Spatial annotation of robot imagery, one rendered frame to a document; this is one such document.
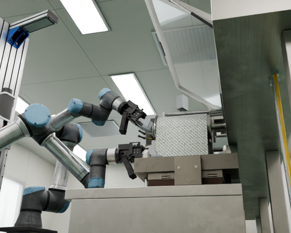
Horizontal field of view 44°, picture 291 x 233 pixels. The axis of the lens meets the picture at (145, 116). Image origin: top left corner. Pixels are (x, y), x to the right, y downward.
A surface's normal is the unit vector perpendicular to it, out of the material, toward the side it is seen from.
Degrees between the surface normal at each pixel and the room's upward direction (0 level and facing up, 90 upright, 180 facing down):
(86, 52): 180
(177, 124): 90
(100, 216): 90
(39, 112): 85
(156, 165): 90
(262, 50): 180
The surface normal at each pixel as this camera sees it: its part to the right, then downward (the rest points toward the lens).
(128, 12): -0.03, 0.91
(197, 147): -0.25, -0.40
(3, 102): 0.29, -0.39
